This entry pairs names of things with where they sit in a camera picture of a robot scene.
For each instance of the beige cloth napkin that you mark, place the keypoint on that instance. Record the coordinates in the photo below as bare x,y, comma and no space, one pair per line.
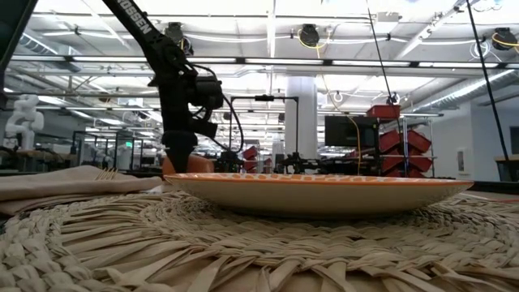
61,186

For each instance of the black monitor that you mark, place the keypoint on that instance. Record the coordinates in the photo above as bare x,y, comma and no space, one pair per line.
348,131

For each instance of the cluttered background workbench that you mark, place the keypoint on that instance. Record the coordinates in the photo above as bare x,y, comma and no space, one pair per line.
40,156

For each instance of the orange white patterned plate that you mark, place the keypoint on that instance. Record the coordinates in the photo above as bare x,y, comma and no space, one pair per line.
316,196

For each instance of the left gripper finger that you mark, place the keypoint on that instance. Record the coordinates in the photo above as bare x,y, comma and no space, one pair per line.
187,157
173,159

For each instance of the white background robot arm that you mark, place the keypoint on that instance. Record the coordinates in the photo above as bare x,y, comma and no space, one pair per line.
26,121

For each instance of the wooden background desk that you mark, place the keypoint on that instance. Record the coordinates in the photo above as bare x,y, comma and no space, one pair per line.
507,158

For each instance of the black pole stand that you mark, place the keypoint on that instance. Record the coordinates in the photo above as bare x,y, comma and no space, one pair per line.
263,98

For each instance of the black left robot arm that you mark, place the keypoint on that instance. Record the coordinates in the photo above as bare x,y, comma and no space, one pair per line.
162,57

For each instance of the orange plastic cup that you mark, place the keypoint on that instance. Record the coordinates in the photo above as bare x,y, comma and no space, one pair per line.
200,164

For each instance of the rack of red bins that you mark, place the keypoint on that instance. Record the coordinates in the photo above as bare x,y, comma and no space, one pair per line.
405,150

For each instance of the round woven straw placemat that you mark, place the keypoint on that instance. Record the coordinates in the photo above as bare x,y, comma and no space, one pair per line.
202,251

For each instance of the white building column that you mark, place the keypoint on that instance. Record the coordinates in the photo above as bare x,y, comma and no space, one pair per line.
302,121

